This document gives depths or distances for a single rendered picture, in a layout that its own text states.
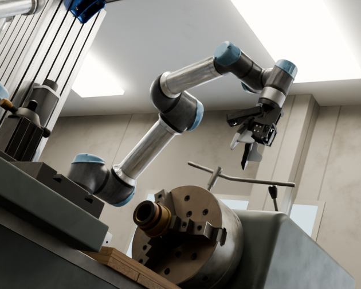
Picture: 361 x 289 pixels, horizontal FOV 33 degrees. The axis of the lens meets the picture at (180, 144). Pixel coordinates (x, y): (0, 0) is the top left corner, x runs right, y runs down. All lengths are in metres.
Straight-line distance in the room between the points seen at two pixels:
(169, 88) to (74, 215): 1.01
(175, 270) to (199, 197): 0.22
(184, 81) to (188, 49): 3.10
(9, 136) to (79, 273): 0.36
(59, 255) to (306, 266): 0.91
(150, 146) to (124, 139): 4.19
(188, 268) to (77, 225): 0.55
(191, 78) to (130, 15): 3.05
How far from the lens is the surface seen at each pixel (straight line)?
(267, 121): 1.80
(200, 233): 1.61
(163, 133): 2.23
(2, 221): 1.15
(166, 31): 5.02
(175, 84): 2.06
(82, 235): 1.18
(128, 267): 1.35
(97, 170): 2.27
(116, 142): 6.50
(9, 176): 1.08
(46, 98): 2.25
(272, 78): 1.86
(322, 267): 2.01
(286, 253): 1.80
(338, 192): 4.83
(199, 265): 1.63
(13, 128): 1.43
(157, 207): 1.62
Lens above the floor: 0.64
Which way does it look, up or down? 23 degrees up
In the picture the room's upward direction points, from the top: 20 degrees clockwise
